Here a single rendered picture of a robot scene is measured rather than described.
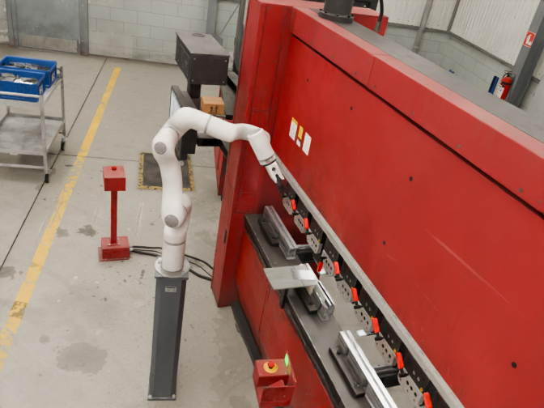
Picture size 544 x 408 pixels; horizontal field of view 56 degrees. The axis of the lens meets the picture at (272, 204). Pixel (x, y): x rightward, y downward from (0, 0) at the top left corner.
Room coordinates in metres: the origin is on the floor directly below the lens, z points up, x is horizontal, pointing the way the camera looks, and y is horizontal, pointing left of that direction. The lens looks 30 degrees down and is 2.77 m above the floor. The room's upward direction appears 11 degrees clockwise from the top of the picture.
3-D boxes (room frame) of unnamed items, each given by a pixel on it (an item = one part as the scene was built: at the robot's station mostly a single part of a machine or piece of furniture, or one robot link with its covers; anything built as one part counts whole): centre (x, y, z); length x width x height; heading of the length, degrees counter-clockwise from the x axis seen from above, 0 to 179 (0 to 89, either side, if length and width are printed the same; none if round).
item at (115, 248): (3.47, 1.26, 0.41); 0.25 x 0.20 x 0.83; 115
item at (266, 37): (3.33, -0.06, 1.15); 0.85 x 0.25 x 2.30; 115
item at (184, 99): (3.23, 0.70, 1.42); 0.45 x 0.12 x 0.36; 25
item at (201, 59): (3.32, 0.64, 1.53); 0.51 x 0.25 x 0.85; 25
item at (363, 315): (1.85, -0.55, 1.26); 0.15 x 0.09 x 0.17; 25
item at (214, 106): (4.68, 0.75, 1.04); 0.30 x 0.26 x 0.12; 13
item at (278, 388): (1.79, -0.17, 0.75); 0.20 x 0.16 x 0.18; 17
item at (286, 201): (2.76, -0.13, 1.26); 0.15 x 0.09 x 0.17; 25
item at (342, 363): (1.80, -0.51, 0.89); 0.30 x 0.05 x 0.03; 25
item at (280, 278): (2.31, -0.18, 1.00); 0.26 x 0.18 x 0.01; 115
